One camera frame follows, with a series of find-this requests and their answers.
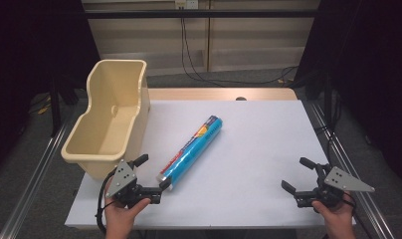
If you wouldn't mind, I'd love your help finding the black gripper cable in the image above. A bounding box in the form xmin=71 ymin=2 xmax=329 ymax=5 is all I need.
xmin=95 ymin=166 xmax=119 ymax=235
xmin=342 ymin=191 xmax=358 ymax=214

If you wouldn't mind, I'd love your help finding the black horizontal bar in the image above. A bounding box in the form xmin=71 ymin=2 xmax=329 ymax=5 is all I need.
xmin=84 ymin=9 xmax=320 ymax=20

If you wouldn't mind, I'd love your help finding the white table mat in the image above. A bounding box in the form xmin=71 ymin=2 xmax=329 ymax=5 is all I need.
xmin=64 ymin=99 xmax=356 ymax=231

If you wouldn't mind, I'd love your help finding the person's right hand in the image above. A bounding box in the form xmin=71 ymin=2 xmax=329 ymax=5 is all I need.
xmin=311 ymin=193 xmax=358 ymax=239

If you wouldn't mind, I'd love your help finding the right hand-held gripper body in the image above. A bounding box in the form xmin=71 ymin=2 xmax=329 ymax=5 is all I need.
xmin=293 ymin=163 xmax=376 ymax=209

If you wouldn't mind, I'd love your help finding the blue plastic wrap roll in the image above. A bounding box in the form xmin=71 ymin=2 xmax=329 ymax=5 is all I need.
xmin=156 ymin=115 xmax=224 ymax=192

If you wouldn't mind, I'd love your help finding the black wall cable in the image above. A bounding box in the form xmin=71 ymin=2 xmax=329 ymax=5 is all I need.
xmin=179 ymin=7 xmax=300 ymax=86

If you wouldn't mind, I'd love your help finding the beige plastic bin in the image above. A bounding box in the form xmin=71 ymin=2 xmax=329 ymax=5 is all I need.
xmin=60 ymin=59 xmax=151 ymax=181

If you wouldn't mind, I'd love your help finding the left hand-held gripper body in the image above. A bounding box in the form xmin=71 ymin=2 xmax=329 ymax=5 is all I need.
xmin=105 ymin=160 xmax=162 ymax=209

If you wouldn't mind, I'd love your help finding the dark curtain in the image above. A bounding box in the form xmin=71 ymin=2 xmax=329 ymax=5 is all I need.
xmin=293 ymin=0 xmax=402 ymax=191
xmin=0 ymin=0 xmax=101 ymax=177

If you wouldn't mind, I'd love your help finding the white wall socket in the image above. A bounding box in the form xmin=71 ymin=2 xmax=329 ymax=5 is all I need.
xmin=174 ymin=0 xmax=200 ymax=10

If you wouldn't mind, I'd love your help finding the metal floor rail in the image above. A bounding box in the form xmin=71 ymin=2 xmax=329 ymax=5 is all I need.
xmin=0 ymin=123 xmax=75 ymax=239
xmin=307 ymin=99 xmax=396 ymax=239

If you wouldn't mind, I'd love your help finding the person's left hand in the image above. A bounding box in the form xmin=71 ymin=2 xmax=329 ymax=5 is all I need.
xmin=103 ymin=185 xmax=152 ymax=239

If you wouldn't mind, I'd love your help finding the black metal stand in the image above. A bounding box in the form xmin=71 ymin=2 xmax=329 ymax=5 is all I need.
xmin=49 ymin=74 xmax=80 ymax=137
xmin=322 ymin=71 xmax=333 ymax=128

